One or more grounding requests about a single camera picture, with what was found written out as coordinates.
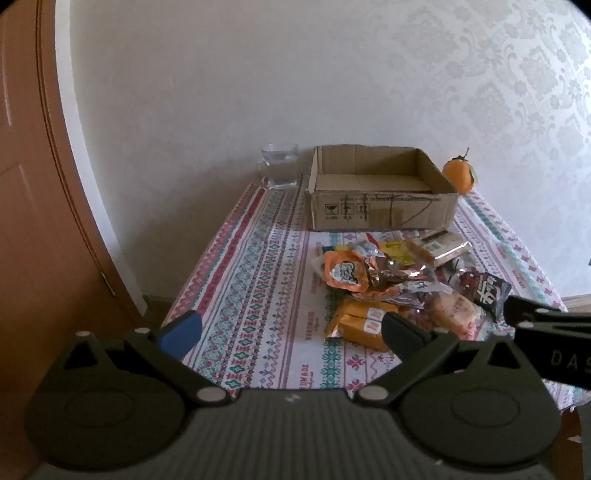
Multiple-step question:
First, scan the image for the cardboard box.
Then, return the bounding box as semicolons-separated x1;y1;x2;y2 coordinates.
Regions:
302;144;460;232

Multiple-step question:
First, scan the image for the brown wooden door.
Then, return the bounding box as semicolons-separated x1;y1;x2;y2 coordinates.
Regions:
0;0;148;480

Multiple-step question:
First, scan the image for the black and red snack packet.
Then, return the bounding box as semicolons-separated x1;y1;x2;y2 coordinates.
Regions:
462;268;512;322

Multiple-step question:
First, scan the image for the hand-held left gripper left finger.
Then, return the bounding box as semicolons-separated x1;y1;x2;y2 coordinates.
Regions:
60;311;234;408

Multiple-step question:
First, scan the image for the shiny foil snack packet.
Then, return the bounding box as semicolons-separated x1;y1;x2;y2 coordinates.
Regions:
365;256;435;288

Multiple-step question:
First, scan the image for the patterned tablecloth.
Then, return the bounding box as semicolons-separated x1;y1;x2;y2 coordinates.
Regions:
159;178;583;411

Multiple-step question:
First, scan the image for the orange cake packet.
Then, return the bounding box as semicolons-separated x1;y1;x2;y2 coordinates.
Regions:
325;298;402;352

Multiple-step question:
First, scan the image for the orange plush fruit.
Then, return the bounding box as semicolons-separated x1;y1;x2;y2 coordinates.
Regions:
442;148;480;195

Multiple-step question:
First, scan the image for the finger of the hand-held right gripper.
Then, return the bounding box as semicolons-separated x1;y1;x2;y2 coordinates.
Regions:
503;295;591;333

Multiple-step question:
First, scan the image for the clear bread packet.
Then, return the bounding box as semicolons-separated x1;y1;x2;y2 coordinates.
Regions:
402;288;486;342

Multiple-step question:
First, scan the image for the beige cracker packet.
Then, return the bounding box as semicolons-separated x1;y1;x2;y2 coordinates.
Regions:
411;230;472;267

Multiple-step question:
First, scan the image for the yellow snack packet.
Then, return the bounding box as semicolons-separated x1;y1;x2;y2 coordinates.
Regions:
379;239;419;267

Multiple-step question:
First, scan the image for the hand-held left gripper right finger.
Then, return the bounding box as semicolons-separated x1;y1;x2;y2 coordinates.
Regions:
358;312;523;409

